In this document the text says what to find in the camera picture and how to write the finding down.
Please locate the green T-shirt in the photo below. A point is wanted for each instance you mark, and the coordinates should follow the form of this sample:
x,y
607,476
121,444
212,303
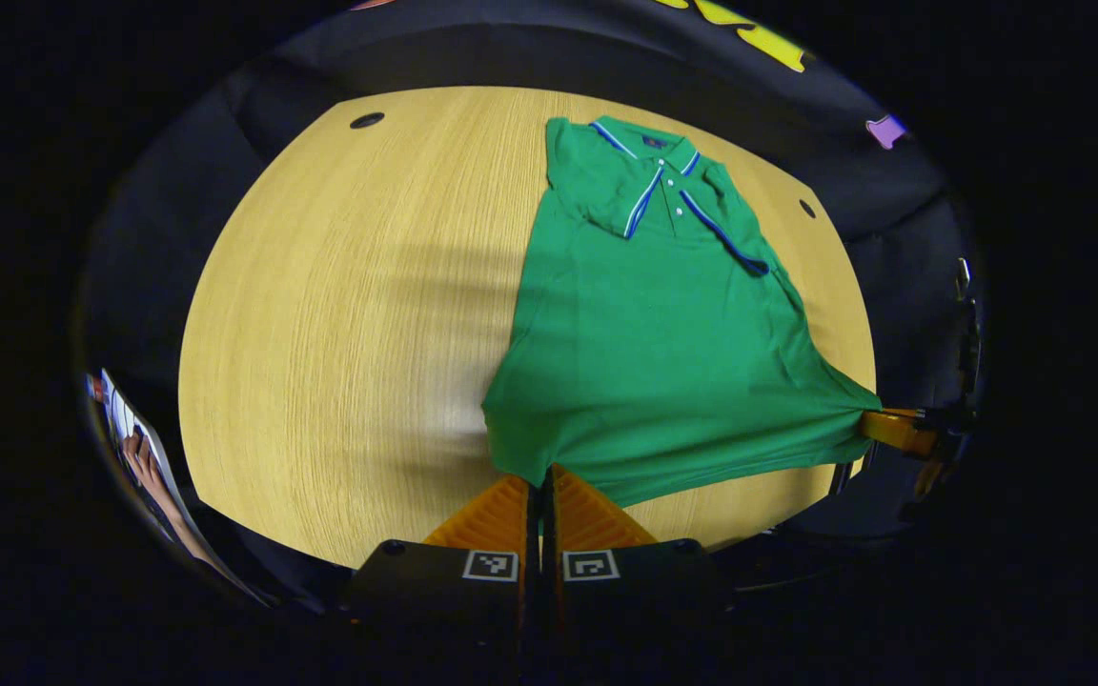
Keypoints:
x,y
663,353

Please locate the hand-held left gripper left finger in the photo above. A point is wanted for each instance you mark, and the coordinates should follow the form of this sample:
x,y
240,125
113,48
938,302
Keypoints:
x,y
528,600

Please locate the black backdrop cloth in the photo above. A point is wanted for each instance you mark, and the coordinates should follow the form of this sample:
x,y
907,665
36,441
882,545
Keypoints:
x,y
473,57

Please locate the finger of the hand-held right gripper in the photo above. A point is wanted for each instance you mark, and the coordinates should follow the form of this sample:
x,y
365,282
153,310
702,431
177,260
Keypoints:
x,y
892,431

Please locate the white desk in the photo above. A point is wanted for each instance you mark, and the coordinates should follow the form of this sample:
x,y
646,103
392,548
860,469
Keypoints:
x,y
120,405

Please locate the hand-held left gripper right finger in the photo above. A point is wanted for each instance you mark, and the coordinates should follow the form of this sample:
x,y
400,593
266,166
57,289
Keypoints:
x,y
554,600

